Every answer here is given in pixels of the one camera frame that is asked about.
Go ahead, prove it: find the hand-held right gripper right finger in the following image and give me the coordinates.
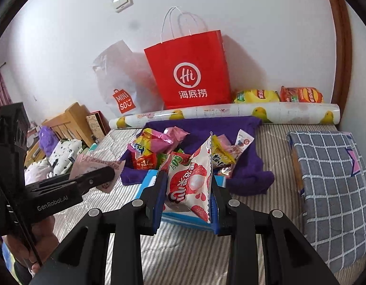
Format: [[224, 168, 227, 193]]
[[211, 181, 341, 285]]

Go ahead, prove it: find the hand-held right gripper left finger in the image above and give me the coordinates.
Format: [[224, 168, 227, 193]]
[[30, 169, 170, 285]]

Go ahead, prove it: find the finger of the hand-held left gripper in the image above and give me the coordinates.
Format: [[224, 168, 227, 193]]
[[71, 166, 116, 198]]

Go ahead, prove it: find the pale pink white snack packet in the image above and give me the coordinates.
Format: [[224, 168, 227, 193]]
[[71, 150, 125, 193]]

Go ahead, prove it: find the white red fruit jelly packet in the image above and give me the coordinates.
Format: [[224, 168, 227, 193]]
[[163, 131, 214, 223]]

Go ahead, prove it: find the red snack packet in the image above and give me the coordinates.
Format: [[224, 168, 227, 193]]
[[132, 154, 158, 170]]

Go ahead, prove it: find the green snack packet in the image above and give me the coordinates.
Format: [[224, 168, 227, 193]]
[[157, 151, 171, 167]]

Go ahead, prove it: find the yellow packet with blue logo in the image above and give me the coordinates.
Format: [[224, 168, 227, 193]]
[[128, 128, 155, 155]]

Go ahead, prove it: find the small yellow snack packet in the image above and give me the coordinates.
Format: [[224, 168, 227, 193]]
[[211, 135, 235, 167]]

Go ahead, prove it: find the long pink printed strip packet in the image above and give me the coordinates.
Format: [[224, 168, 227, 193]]
[[221, 129, 255, 179]]

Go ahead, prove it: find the person's left hand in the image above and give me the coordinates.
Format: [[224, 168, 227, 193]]
[[2, 214, 60, 275]]

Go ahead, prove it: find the blue box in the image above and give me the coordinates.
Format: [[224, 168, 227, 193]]
[[134, 169, 228, 232]]

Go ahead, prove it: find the white black-spotted plush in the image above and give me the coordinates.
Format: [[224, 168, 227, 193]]
[[49, 139, 82, 176]]

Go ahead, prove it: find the purple cloth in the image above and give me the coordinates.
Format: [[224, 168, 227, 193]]
[[120, 116, 275, 196]]

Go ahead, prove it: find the decorated brown box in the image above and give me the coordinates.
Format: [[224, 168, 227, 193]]
[[86, 111, 110, 143]]

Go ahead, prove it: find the purple plush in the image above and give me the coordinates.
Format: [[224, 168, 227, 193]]
[[39, 126, 60, 158]]

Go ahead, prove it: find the wooden headboard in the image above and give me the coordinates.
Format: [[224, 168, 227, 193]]
[[42, 102, 96, 149]]

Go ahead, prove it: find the white plastic bag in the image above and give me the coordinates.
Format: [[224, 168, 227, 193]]
[[92, 40, 164, 116]]

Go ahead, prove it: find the grey checked folded cloth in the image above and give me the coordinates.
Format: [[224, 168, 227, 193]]
[[287, 131, 366, 274]]

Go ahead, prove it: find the red patterned curtain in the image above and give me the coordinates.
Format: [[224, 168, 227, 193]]
[[0, 71, 11, 116]]

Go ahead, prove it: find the yellow chip bag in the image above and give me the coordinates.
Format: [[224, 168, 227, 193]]
[[233, 89, 281, 104]]

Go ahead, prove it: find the rolled fruit-print paper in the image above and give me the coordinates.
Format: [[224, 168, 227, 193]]
[[109, 102, 341, 130]]

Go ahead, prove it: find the red paper bag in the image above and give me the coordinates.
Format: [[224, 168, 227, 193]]
[[144, 6, 233, 110]]

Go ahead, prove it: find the orange chip bag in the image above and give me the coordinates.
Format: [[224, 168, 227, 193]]
[[279, 86, 324, 104]]

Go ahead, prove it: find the white wall switch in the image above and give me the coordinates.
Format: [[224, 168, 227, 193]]
[[112, 0, 133, 13]]

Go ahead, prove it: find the brown wooden door frame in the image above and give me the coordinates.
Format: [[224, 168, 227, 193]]
[[322, 0, 353, 109]]

